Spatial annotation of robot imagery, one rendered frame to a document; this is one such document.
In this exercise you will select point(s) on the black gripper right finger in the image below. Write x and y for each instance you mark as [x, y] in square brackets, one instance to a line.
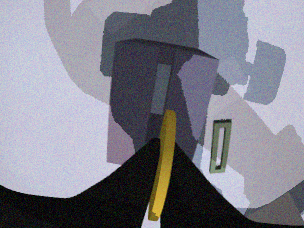
[193, 202]

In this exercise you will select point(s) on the gold coin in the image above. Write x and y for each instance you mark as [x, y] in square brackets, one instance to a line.
[164, 167]

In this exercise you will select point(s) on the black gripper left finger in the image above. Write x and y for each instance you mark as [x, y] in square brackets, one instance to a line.
[117, 201]

